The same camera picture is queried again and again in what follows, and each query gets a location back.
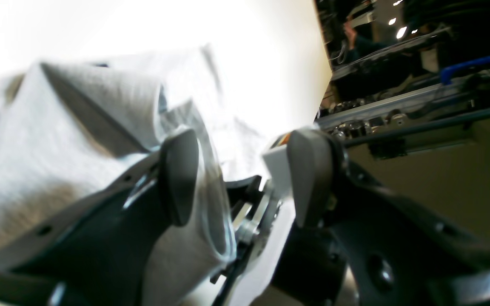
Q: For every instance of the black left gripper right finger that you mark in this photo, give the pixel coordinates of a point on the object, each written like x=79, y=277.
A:
x=400, y=252

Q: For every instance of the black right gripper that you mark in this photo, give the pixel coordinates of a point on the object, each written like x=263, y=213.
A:
x=253, y=210

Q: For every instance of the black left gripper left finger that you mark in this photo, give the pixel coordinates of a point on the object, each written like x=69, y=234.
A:
x=95, y=252

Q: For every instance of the grey T-shirt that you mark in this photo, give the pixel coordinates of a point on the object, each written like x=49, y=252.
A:
x=70, y=130

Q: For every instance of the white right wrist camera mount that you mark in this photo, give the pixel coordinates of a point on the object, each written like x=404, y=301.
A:
x=276, y=162

